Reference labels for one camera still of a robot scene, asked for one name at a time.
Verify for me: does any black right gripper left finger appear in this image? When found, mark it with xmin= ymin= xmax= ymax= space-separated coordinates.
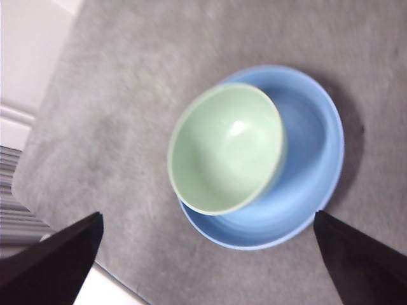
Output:
xmin=0 ymin=211 xmax=105 ymax=305

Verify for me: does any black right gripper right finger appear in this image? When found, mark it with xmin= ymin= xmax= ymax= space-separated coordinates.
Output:
xmin=313 ymin=209 xmax=407 ymax=305

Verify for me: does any blue round plate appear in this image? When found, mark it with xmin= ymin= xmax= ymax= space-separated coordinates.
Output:
xmin=177 ymin=65 xmax=346 ymax=252

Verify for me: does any green ribbed bowl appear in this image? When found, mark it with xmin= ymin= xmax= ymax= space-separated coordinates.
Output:
xmin=167 ymin=83 xmax=289 ymax=217

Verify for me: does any grey ribbed panel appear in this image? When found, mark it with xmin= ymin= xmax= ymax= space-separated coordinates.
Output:
xmin=0 ymin=145 xmax=53 ymax=252

